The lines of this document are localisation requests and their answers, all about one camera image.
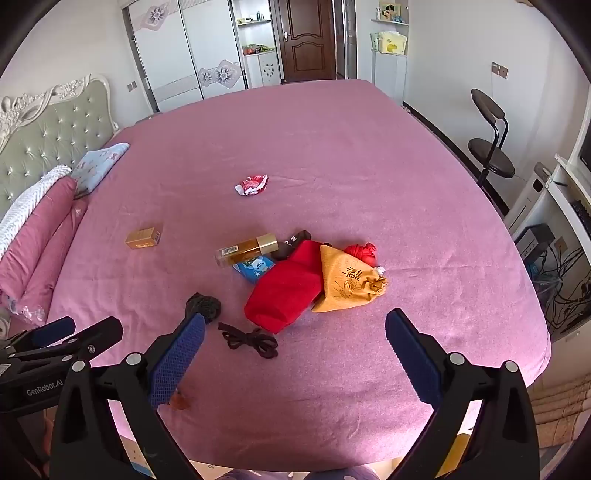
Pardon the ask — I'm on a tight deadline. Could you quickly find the blue patterned pillow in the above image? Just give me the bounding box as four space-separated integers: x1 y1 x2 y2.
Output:
71 142 131 199

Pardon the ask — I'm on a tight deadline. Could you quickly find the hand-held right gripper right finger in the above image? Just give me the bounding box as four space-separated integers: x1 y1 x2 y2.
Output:
385 308 541 480

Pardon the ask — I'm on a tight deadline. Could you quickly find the white open shelf unit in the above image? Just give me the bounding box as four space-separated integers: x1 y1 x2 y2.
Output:
231 0 283 89

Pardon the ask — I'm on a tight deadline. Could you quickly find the yellow folded blanket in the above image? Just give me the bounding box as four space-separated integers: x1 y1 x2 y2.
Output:
372 30 409 56

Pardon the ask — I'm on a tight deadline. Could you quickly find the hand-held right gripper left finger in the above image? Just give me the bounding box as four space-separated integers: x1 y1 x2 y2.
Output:
50 313 207 480

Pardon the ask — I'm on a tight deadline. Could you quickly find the white computer desk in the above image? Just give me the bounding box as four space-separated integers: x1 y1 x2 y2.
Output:
508 152 591 342

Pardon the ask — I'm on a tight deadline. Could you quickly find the orange drawstring pouch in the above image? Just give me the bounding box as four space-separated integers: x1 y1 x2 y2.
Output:
311 244 389 313

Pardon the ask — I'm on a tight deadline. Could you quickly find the glass bottle with gold cap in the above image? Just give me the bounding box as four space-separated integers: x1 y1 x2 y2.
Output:
215 234 279 268

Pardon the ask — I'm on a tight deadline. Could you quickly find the white textured cushion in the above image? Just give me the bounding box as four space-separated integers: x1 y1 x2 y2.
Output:
0 166 72 257

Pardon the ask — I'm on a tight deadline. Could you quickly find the knotted red cloth bundle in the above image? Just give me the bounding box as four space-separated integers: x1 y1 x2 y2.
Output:
344 242 378 267

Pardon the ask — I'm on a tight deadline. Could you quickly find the pink pillow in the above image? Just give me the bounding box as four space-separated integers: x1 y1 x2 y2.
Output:
0 176 78 296
18 198 88 320

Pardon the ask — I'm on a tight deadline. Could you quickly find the dark brown wooden door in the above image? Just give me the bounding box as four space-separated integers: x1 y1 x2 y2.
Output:
270 0 338 85

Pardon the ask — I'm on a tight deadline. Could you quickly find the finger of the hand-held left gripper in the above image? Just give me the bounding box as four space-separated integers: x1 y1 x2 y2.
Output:
9 316 77 354
18 316 124 370

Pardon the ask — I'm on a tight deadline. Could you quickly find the small gold box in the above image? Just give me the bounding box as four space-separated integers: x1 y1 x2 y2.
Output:
124 224 164 250

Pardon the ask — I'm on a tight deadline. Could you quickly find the white sliding door wardrobe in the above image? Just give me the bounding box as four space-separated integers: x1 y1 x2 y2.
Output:
122 0 250 113

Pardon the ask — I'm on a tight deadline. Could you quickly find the brown striped mat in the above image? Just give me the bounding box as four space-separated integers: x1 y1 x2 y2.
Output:
526 374 591 444

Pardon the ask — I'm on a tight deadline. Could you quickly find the large red cloth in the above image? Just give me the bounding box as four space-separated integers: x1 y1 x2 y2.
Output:
244 240 326 334

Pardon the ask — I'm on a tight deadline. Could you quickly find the bundle of black cables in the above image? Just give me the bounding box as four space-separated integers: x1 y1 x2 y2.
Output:
531 244 591 333

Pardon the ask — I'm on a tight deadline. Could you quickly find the blue cartoon packet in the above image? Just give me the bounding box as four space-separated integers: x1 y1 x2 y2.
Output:
232 257 278 284

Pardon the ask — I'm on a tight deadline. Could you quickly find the red and white snack wrapper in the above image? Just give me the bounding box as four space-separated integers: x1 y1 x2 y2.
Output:
234 174 270 197

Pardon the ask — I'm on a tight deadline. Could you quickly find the dark brown sock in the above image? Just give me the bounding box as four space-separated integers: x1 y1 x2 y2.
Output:
270 229 315 261

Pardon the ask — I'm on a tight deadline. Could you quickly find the green tufted headboard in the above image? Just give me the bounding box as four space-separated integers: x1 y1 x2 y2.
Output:
0 74 118 222

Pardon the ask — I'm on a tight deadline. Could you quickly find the black computer tower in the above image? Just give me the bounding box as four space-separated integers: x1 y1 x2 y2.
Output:
515 224 555 264

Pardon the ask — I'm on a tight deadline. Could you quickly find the black round mesh piece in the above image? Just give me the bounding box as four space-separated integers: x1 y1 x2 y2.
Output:
185 292 223 324

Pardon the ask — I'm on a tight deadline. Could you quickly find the white cabinet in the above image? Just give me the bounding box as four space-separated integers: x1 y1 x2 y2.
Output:
370 50 409 104

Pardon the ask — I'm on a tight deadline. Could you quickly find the black swivel chair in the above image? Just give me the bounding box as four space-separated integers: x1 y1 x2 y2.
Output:
467 88 515 190

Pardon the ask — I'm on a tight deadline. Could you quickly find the black lace string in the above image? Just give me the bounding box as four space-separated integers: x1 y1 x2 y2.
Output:
217 322 280 361

